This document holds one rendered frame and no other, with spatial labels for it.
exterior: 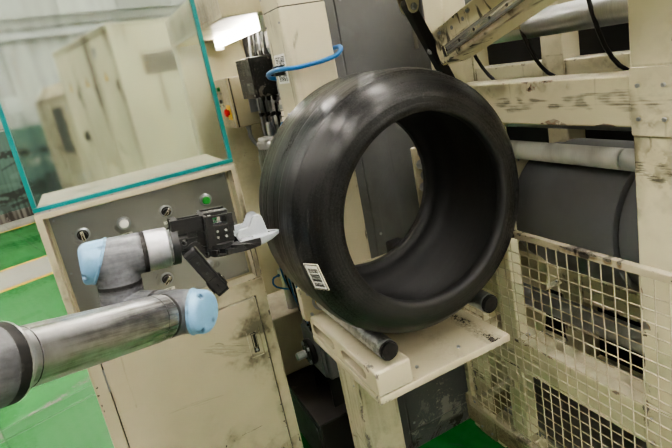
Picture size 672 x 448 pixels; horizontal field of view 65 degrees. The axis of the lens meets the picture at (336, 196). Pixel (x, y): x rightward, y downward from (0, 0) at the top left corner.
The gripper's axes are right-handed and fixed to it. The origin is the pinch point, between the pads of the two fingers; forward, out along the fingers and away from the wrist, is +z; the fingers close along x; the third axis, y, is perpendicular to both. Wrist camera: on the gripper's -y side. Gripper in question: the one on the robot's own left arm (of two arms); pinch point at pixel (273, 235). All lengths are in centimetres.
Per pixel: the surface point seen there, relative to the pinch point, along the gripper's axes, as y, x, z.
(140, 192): 4, 55, -19
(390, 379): -33.6, -10.6, 18.8
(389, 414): -71, 26, 39
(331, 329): -31.3, 13.4, 16.6
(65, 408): -129, 196, -63
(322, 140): 18.8, -8.9, 8.8
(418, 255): -18, 14, 45
